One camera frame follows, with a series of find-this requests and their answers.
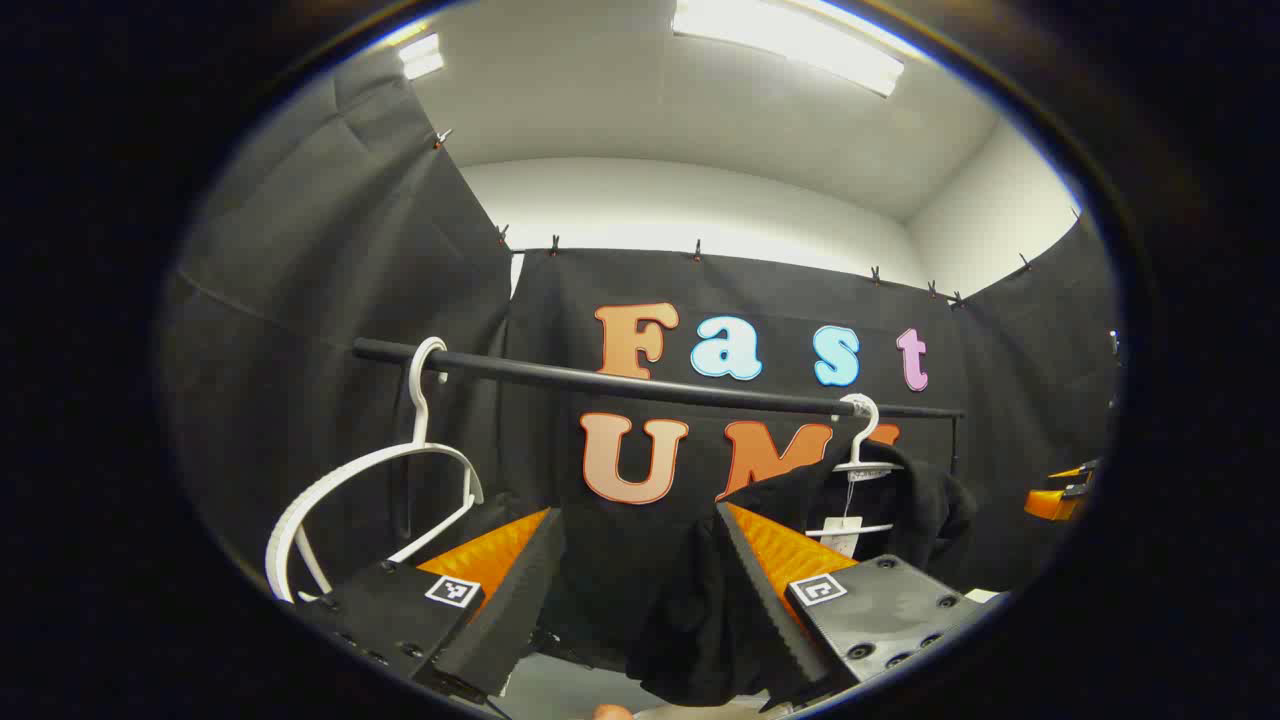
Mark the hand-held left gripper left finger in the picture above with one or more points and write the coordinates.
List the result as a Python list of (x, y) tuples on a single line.
[(510, 610)]

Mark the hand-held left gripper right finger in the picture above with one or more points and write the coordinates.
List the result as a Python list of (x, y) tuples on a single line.
[(765, 625)]

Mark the black clothes rack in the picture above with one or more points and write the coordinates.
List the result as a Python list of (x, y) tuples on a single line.
[(620, 383)]

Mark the black backdrop cloth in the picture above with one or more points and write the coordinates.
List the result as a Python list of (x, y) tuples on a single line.
[(350, 300)]

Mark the white hanger with garment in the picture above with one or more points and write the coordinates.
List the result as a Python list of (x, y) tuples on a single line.
[(862, 440)]

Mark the empty white plastic hanger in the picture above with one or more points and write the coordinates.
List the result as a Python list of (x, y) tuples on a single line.
[(330, 490)]

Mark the row of backdrop clips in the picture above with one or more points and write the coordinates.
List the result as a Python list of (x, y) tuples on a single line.
[(697, 250)]

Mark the black knit garment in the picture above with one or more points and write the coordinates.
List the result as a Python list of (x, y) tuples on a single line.
[(690, 620)]

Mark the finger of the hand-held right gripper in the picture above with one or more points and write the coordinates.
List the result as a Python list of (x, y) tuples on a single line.
[(1052, 505)]

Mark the small ceiling light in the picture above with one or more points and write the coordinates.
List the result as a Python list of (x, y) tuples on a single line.
[(422, 56)]

